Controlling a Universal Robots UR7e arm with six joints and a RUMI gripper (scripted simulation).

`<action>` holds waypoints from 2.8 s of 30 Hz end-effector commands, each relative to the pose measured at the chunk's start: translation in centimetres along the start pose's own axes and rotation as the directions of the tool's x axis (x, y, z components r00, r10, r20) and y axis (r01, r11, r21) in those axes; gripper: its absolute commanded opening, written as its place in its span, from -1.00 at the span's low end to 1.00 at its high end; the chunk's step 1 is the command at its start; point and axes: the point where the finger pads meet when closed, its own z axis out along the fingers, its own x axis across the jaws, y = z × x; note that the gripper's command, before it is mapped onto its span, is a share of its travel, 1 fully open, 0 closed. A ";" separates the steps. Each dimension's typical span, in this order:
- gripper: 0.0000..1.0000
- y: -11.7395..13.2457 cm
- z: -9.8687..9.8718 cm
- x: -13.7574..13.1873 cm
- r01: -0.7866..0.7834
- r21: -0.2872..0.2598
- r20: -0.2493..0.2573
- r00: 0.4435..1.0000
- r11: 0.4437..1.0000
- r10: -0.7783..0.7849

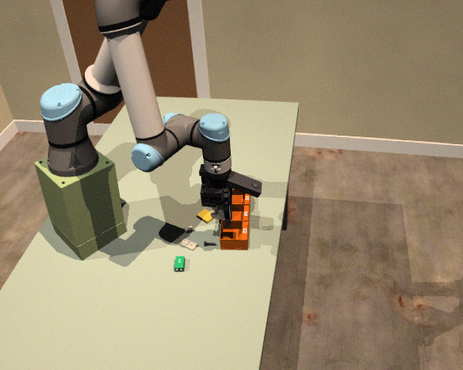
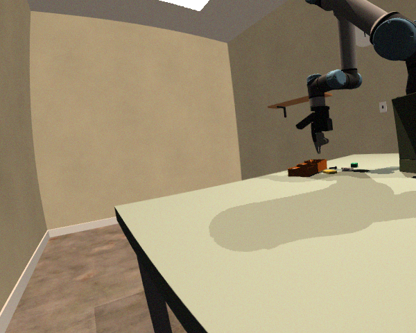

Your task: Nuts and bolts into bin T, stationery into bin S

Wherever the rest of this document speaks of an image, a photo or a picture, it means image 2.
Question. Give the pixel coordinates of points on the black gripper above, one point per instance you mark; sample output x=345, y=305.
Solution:
x=318, y=124

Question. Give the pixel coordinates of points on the orange rack of bins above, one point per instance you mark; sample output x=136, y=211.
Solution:
x=308, y=168

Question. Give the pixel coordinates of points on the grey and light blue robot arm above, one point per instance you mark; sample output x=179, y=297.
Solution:
x=393, y=37

